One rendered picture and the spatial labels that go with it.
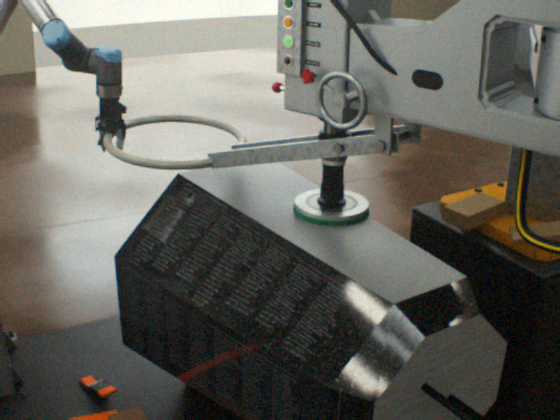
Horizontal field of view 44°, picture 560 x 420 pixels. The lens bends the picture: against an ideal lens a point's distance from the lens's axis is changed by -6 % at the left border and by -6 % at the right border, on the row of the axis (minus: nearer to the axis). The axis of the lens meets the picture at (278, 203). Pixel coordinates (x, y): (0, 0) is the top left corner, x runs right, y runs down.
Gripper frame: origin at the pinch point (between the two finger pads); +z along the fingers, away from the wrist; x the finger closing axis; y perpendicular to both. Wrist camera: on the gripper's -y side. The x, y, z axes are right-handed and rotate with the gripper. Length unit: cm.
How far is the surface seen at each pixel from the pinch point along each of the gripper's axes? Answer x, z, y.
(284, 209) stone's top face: 66, -1, 35
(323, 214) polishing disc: 77, -5, 42
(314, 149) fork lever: 73, -21, 36
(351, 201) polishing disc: 84, -4, 31
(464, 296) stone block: 115, -2, 74
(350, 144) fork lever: 83, -25, 42
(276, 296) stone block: 69, 7, 68
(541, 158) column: 142, -17, 11
